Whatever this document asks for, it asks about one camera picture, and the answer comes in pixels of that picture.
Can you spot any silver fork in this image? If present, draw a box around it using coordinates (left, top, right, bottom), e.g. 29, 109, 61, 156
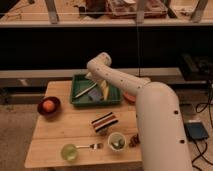
77, 143, 104, 149

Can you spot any white long-handled brush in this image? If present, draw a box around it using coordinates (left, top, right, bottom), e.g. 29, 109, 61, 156
75, 83, 97, 98

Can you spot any yellow corn cob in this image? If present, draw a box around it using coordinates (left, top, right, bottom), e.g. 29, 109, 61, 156
101, 80, 109, 100

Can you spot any orange plate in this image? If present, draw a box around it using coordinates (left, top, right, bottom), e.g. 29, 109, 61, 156
123, 92, 136, 103

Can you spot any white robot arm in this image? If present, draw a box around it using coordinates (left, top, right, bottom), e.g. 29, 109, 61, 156
87, 52, 193, 171

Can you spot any black cable on floor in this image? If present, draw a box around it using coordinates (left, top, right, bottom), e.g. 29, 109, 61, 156
190, 78, 213, 171

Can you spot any white cup with green item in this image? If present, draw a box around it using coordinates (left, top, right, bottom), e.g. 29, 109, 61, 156
107, 132, 126, 152

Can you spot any bunch of dark grapes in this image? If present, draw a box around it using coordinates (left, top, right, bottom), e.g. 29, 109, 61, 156
129, 135, 140, 147

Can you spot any green plastic tray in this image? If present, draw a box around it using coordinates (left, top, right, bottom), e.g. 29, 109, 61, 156
70, 75, 122, 107

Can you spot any blue box on floor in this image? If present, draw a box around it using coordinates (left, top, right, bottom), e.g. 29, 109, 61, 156
184, 122, 209, 141

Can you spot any blue-grey sponge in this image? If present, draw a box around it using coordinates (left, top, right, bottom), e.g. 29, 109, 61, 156
88, 88, 102, 102

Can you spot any dark red bowl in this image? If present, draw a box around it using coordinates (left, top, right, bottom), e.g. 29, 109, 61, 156
37, 96, 60, 116

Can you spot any striped folded cloth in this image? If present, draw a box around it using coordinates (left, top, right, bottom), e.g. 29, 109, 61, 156
91, 112, 118, 133

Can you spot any green ball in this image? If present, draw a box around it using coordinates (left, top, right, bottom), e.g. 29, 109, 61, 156
61, 144, 78, 162

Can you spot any wooden table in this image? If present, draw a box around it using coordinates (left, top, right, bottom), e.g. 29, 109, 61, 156
25, 81, 142, 168

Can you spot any orange fruit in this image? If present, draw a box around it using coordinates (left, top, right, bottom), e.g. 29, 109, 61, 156
43, 100, 55, 112

